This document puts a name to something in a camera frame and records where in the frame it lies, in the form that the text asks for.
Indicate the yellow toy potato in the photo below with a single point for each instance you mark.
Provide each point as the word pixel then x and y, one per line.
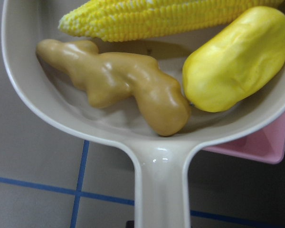
pixel 237 62

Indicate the tan toy ginger root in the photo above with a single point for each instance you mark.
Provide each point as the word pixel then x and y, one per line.
pixel 110 77

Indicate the yellow toy corn cob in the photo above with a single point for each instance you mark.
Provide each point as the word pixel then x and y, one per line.
pixel 127 20

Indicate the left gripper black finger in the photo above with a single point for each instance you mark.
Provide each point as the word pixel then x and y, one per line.
pixel 129 224

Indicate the beige plastic dustpan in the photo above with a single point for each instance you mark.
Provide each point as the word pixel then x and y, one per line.
pixel 161 163

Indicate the pink plastic bin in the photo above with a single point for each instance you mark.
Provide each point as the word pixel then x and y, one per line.
pixel 266 145

